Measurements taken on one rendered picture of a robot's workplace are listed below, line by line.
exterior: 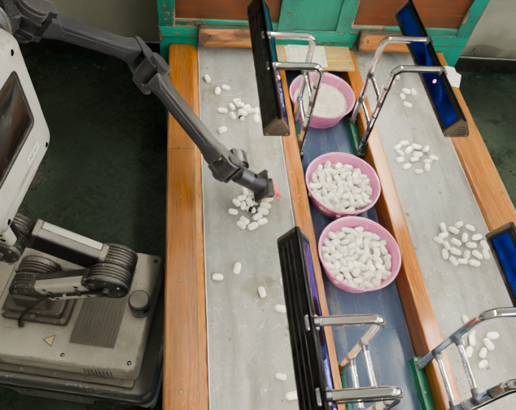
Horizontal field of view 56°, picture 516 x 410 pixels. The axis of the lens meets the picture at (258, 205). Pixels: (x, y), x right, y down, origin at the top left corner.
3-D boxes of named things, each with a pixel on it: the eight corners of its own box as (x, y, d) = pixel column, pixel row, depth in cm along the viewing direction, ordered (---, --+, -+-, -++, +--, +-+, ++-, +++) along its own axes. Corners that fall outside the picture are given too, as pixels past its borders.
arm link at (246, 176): (230, 184, 150) (242, 173, 147) (226, 168, 154) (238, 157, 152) (246, 192, 154) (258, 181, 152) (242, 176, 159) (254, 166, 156)
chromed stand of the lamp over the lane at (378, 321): (284, 446, 128) (320, 408, 91) (275, 369, 139) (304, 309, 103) (352, 440, 131) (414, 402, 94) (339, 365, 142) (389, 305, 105)
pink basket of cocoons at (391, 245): (319, 304, 152) (326, 291, 144) (307, 232, 167) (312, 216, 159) (400, 300, 156) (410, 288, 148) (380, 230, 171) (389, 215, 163)
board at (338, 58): (277, 69, 200) (277, 67, 199) (273, 46, 208) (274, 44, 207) (354, 71, 204) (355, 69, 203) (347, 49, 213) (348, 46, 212)
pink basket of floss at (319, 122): (323, 145, 191) (328, 128, 183) (273, 108, 199) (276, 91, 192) (361, 112, 204) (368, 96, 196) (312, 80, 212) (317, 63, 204)
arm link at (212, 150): (129, 76, 148) (149, 52, 143) (139, 76, 153) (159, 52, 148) (216, 186, 148) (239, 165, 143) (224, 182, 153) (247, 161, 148)
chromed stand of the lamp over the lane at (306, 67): (253, 162, 182) (267, 67, 145) (248, 123, 193) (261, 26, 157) (302, 162, 185) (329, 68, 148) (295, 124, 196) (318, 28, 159)
